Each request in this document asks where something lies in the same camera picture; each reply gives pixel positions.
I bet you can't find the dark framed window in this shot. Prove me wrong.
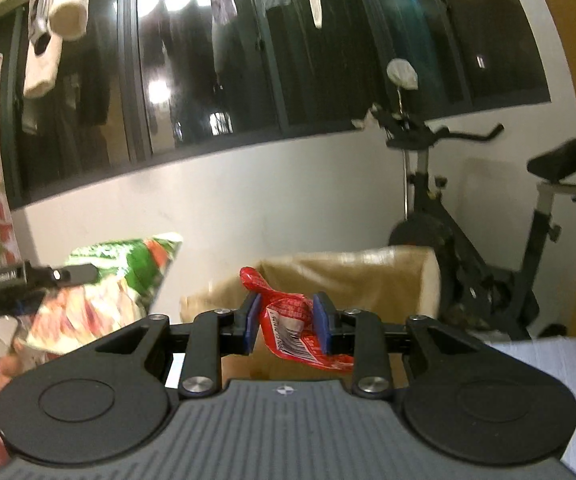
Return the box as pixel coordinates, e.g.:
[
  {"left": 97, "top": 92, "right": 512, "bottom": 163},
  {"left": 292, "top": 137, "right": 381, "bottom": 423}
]
[{"left": 0, "top": 0, "right": 552, "bottom": 212}]

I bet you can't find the cream hanging garment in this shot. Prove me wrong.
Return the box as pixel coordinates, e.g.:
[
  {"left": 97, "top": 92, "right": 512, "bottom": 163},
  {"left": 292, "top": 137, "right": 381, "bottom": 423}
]
[{"left": 22, "top": 0, "right": 92, "bottom": 99}]

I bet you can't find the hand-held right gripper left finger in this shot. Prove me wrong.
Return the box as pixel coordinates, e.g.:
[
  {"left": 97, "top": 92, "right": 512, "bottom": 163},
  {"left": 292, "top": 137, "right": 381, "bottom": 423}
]
[{"left": 95, "top": 293, "right": 263, "bottom": 399}]

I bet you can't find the red snack packet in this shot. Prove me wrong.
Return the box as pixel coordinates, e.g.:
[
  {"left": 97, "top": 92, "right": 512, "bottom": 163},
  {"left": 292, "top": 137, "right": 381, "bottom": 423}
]
[{"left": 239, "top": 266, "right": 357, "bottom": 372}]

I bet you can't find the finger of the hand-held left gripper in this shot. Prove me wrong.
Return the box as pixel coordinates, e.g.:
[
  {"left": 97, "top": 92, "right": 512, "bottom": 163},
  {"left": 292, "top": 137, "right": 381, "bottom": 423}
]
[
  {"left": 0, "top": 297, "right": 44, "bottom": 322},
  {"left": 24, "top": 261, "right": 100, "bottom": 289}
]

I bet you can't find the black exercise bike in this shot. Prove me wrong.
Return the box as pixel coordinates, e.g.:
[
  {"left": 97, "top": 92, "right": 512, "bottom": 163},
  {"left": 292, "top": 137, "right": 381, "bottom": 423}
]
[{"left": 352, "top": 110, "right": 576, "bottom": 342}]

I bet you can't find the crumpled white cloth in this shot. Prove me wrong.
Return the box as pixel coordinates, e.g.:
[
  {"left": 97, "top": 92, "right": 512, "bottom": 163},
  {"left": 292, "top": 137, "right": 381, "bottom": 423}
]
[{"left": 351, "top": 104, "right": 389, "bottom": 129}]

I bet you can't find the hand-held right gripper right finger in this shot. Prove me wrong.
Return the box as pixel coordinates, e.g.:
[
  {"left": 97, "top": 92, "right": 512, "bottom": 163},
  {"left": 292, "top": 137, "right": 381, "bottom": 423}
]
[{"left": 312, "top": 291, "right": 485, "bottom": 402}]

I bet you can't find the green snack bag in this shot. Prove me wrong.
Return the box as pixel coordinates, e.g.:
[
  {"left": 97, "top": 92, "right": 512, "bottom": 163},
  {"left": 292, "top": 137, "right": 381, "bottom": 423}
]
[{"left": 18, "top": 232, "right": 184, "bottom": 357}]

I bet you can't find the cardboard box with plastic liner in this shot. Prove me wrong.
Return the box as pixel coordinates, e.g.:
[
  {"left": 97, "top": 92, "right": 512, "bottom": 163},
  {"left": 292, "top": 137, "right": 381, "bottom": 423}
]
[{"left": 180, "top": 245, "right": 442, "bottom": 387}]

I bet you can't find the white padded mat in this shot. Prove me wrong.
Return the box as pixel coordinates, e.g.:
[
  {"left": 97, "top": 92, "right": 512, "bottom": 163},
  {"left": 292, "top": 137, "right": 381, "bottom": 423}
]
[{"left": 487, "top": 336, "right": 576, "bottom": 480}]

